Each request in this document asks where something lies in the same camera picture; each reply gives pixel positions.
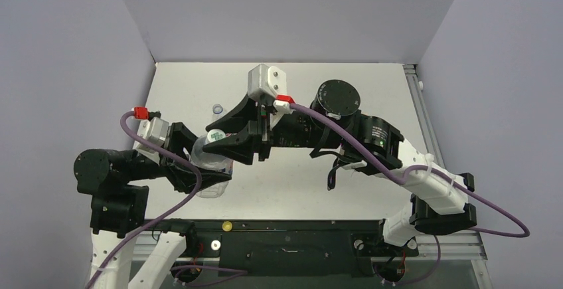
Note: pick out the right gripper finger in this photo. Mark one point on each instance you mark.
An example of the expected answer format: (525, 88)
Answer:
(238, 147)
(243, 118)

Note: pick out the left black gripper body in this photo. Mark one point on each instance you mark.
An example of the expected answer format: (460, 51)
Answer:
(168, 165)

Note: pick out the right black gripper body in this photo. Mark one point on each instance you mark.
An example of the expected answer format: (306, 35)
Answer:
(262, 132)

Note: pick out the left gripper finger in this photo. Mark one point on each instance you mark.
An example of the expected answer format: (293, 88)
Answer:
(186, 179)
(181, 139)

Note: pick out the clear water bottle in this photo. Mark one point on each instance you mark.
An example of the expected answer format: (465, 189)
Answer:
(211, 162)

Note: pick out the Pepsi bottle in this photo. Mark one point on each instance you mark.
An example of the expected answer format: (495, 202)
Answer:
(217, 111)

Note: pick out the white water bottle cap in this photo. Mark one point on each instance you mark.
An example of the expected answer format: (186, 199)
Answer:
(215, 135)

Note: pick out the yellow juice bottle cap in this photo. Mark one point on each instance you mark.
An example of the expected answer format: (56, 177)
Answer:
(227, 226)

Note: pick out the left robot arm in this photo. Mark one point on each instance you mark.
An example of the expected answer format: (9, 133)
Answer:
(119, 202)

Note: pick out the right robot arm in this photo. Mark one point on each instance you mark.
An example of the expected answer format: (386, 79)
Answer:
(334, 125)

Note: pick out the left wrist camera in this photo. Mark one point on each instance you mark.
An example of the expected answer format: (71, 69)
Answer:
(151, 128)

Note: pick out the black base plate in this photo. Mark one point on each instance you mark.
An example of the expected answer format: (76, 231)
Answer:
(288, 248)

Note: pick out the aluminium frame rail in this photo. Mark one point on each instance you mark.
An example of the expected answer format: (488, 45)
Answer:
(464, 245)

